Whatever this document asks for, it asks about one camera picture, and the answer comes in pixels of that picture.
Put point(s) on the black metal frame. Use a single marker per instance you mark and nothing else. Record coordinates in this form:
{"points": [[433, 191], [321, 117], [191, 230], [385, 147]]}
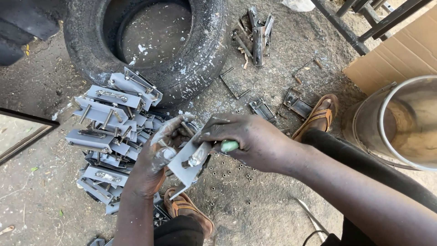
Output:
{"points": [[362, 24]]}

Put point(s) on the person's right fingers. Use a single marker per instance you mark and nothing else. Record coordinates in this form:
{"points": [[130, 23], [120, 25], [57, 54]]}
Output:
{"points": [[213, 128]]}

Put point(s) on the grey painted bracket piece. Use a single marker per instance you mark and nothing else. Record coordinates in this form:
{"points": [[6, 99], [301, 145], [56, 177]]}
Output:
{"points": [[100, 242]]}

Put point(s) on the person's left hand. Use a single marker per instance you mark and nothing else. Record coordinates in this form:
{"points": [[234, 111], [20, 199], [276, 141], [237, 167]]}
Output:
{"points": [[150, 170]]}

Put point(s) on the pile of grey painted brackets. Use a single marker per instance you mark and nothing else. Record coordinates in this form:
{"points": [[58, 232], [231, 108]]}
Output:
{"points": [[109, 112]]}

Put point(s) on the person's brown sandal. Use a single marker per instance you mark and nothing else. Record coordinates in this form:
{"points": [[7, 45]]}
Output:
{"points": [[319, 116], [187, 208]]}

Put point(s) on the grey painted bracket with bolt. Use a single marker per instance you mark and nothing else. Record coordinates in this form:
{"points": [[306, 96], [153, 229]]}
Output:
{"points": [[184, 169]]}

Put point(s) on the person's leg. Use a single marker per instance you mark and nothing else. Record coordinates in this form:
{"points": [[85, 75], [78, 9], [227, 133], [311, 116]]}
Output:
{"points": [[368, 164], [179, 232]]}

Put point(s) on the black paint-spattered tyre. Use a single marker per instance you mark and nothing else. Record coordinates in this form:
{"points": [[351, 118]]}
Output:
{"points": [[201, 51]]}

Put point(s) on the person's right hand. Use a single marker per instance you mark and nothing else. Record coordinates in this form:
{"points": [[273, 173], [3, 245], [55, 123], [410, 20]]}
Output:
{"points": [[259, 143]]}

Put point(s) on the white plastic bag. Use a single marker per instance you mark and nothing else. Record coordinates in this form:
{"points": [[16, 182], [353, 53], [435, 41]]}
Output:
{"points": [[298, 4]]}

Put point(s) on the heap of bare metal brackets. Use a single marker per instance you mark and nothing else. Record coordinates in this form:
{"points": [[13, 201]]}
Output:
{"points": [[255, 34]]}

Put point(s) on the person's right leg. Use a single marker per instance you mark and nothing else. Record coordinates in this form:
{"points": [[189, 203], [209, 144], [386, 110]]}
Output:
{"points": [[368, 164]]}

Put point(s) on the scattered small metal nuts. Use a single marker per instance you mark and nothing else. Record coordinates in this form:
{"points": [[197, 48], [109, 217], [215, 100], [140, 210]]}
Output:
{"points": [[225, 172]]}

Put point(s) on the black bulky object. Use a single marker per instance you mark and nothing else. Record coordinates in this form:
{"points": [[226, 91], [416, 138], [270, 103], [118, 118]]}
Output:
{"points": [[24, 27]]}

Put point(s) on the person's right brown sandal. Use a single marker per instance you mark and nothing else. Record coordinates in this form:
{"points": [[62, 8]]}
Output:
{"points": [[319, 116]]}

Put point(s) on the metal bucket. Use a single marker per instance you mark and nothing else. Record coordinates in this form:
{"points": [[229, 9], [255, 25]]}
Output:
{"points": [[403, 126]]}

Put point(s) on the flat metal strip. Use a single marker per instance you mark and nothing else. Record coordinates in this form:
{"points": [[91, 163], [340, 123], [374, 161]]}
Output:
{"points": [[312, 217]]}

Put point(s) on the bare metal bracket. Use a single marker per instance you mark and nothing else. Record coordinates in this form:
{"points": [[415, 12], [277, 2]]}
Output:
{"points": [[297, 106], [263, 110]]}

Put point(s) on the black framed glass panel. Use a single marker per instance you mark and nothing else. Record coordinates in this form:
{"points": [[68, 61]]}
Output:
{"points": [[20, 135]]}

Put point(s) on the bent rusty metal rod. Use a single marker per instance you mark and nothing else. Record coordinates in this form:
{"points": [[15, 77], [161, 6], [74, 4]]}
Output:
{"points": [[302, 70]]}

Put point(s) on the person's left brown sandal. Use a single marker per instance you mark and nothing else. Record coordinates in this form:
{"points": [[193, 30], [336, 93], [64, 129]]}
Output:
{"points": [[187, 208]]}

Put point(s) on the person's left leg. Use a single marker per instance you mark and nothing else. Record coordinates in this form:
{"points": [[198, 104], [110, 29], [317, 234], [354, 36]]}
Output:
{"points": [[179, 232]]}

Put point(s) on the bent bare metal rod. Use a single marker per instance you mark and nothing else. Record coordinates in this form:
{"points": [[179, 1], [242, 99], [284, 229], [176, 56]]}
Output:
{"points": [[228, 86]]}

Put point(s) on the brown cardboard sheet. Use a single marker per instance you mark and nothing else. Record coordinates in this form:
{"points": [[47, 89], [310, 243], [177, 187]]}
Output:
{"points": [[396, 58]]}

